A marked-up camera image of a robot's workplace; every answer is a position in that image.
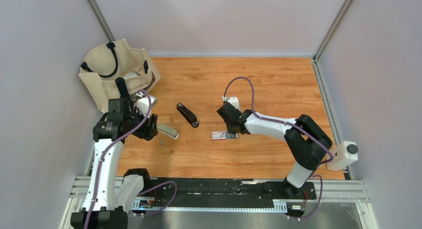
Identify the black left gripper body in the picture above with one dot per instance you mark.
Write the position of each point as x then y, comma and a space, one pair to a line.
145, 131

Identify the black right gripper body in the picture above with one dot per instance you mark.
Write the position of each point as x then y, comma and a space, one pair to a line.
230, 129

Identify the black large stapler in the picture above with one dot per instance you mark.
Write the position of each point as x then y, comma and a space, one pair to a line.
188, 115

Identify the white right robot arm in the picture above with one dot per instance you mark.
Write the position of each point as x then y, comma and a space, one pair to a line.
307, 142

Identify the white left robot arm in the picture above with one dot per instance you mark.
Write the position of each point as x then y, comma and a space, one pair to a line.
105, 207

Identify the beige canvas tote bag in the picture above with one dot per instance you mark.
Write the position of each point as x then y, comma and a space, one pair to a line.
105, 63

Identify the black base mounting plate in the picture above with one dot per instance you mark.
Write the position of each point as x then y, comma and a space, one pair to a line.
225, 195

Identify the white box with black knob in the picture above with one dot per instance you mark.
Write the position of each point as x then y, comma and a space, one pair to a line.
344, 154

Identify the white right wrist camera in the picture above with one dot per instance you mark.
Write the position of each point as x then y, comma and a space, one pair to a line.
234, 101

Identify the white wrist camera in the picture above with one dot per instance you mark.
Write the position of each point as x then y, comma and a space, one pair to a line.
234, 101
143, 103

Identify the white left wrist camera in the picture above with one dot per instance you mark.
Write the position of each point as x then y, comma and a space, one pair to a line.
143, 103

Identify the aluminium frame rail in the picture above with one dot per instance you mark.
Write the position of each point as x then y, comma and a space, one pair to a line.
332, 191

